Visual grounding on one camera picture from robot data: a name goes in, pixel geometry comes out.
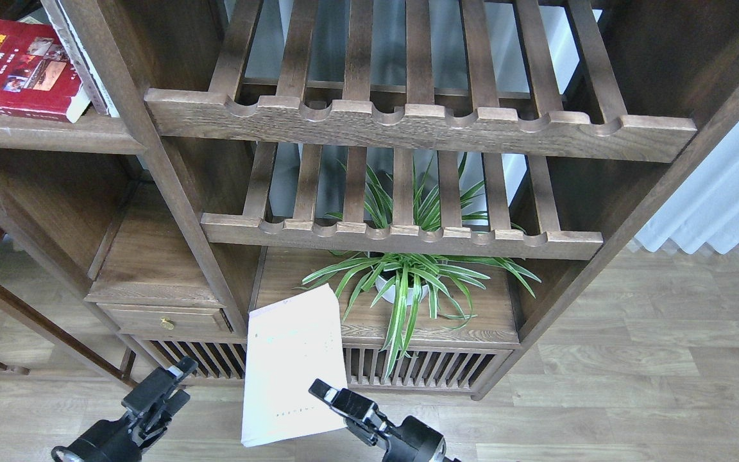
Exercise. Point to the dark wooden side furniture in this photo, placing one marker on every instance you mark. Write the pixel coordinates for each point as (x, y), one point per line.
(19, 310)

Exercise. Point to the black yellow cover book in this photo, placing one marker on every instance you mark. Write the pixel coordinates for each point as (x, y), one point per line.
(37, 17)

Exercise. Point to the red cover book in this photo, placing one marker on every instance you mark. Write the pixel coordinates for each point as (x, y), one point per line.
(37, 79)

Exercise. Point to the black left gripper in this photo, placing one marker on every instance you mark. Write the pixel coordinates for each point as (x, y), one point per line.
(156, 399)

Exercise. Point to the white pleated curtain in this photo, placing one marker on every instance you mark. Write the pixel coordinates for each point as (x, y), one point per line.
(704, 210)

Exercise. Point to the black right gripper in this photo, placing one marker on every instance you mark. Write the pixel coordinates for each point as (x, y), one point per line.
(412, 440)

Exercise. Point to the green spider plant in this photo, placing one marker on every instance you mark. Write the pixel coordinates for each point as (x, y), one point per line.
(410, 276)

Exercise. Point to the white lavender book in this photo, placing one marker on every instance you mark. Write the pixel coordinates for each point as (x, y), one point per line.
(291, 343)

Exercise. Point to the dark wooden bookshelf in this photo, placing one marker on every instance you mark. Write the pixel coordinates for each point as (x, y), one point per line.
(236, 160)

